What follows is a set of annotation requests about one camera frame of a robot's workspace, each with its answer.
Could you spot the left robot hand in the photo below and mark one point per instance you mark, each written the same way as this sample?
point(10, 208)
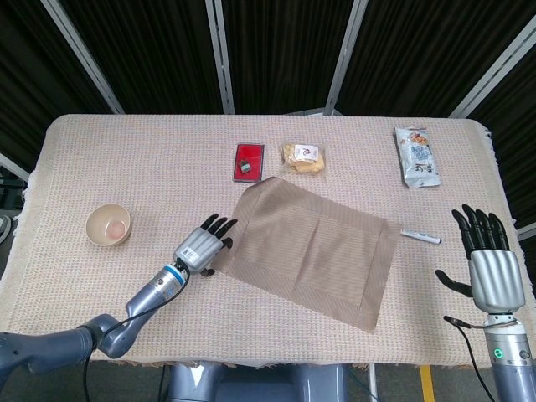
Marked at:
point(199, 247)

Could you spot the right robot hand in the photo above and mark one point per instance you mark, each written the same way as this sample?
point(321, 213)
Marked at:
point(496, 276)

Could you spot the beige bowl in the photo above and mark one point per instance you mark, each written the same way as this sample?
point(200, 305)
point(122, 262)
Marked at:
point(109, 228)

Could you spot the brown woven placemat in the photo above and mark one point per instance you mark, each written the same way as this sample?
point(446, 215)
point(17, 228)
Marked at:
point(314, 251)

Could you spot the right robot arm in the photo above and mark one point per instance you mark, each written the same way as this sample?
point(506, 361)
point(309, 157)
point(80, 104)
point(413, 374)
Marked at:
point(506, 360)

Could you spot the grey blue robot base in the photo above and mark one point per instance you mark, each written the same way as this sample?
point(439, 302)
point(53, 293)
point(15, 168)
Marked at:
point(251, 383)

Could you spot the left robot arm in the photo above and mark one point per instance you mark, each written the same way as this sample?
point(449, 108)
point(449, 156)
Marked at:
point(146, 297)

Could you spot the beige woven tablecloth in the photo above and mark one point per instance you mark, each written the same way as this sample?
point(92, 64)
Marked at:
point(146, 167)

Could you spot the red rectangular box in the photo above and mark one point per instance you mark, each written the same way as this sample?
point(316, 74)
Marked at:
point(255, 153)

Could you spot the blue capped white marker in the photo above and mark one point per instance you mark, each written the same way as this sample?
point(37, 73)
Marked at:
point(423, 237)

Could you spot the small teal cube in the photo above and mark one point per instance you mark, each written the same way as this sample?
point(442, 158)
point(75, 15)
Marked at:
point(245, 166)

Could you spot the bagged bread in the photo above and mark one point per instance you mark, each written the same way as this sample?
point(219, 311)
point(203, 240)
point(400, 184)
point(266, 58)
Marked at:
point(303, 161)

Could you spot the white blue snack bag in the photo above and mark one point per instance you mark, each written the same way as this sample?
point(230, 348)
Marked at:
point(419, 159)

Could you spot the white partition frame post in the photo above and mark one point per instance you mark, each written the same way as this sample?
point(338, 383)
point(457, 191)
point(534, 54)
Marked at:
point(527, 231)
point(494, 71)
point(14, 166)
point(222, 63)
point(84, 56)
point(345, 58)

